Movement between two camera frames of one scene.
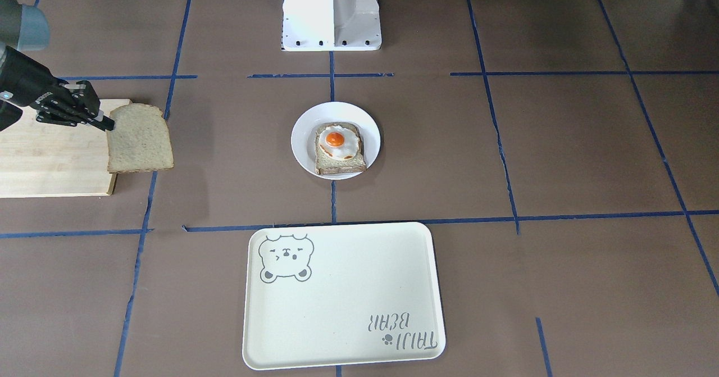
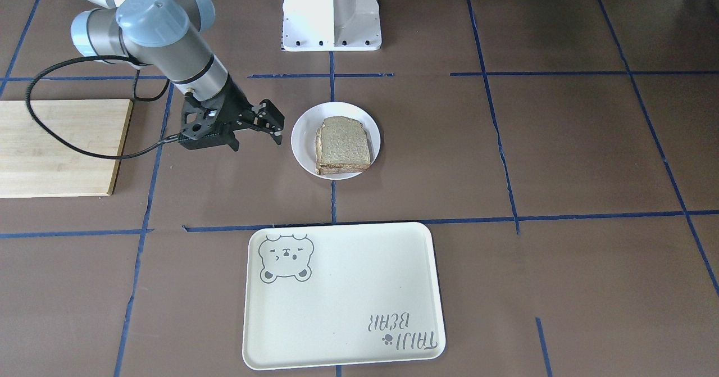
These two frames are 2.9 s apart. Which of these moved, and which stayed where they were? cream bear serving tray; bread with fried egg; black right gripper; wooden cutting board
Moved: black right gripper
Stayed: cream bear serving tray; wooden cutting board; bread with fried egg
